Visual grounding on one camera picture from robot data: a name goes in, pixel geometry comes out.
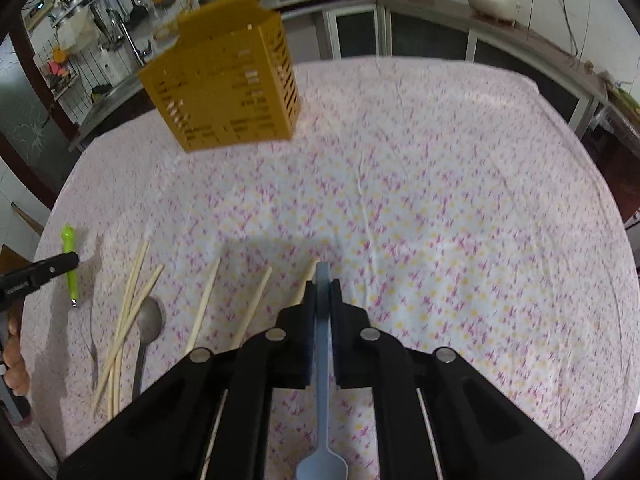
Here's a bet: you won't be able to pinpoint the wooden chopstick four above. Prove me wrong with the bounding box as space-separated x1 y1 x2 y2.
230 266 272 350

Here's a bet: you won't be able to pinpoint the blue-grey spoon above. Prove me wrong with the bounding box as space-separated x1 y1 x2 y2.
296 262 348 479

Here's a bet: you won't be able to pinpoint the wooden chopstick five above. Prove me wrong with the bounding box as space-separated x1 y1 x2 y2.
290 258 318 306

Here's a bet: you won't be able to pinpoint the wooden glass door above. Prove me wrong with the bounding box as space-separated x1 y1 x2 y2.
1 36 78 200

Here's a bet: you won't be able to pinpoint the wooden chopstick two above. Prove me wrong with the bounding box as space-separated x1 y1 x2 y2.
90 263 165 417

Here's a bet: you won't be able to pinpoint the wall utensil rack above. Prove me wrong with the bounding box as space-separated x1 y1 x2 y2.
27 0 182 54

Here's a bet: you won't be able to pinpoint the kitchen counter cabinets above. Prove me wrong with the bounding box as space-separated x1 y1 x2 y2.
280 0 608 136

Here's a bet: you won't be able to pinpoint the yellow slotted utensil holder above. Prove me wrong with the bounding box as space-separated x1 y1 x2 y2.
139 0 300 152

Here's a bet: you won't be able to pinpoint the green plastic utensil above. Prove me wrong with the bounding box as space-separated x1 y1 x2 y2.
60 224 80 309

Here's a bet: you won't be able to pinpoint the floral pink tablecloth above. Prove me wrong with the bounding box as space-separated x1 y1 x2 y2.
22 58 639 478

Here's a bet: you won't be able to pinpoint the person's left hand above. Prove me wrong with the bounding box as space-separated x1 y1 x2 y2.
2 304 30 396

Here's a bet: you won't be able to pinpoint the wooden chopstick three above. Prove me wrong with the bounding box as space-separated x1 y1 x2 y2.
184 258 221 356

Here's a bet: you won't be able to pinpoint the metal spoon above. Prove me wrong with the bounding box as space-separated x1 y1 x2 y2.
131 297 163 400

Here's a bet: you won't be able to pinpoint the wooden chopstick one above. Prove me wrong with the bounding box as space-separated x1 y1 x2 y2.
105 239 151 420

